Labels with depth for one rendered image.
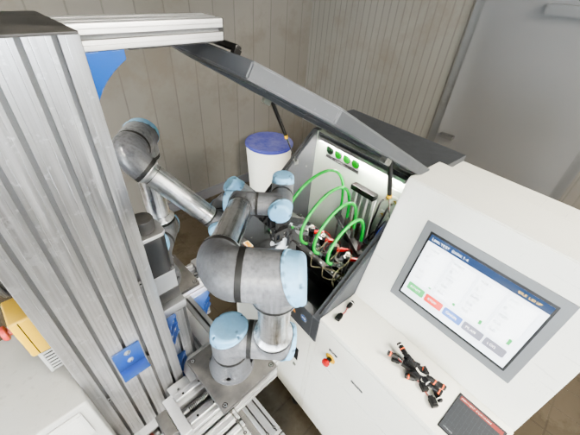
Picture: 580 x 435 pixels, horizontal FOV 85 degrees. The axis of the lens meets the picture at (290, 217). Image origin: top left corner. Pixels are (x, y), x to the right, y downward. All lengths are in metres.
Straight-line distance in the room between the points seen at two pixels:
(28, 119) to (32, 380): 0.73
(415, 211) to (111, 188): 0.98
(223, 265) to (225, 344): 0.42
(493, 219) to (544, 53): 2.01
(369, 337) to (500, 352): 0.44
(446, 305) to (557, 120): 2.06
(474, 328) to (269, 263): 0.86
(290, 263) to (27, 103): 0.50
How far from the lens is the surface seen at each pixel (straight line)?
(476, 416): 1.40
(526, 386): 1.35
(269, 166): 3.41
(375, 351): 1.37
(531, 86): 3.06
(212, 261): 0.65
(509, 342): 1.28
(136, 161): 1.10
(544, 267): 1.18
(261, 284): 0.62
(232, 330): 1.01
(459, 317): 1.30
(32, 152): 0.68
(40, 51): 0.63
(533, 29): 3.04
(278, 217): 0.98
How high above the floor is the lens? 2.12
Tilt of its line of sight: 38 degrees down
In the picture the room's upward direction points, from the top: 5 degrees clockwise
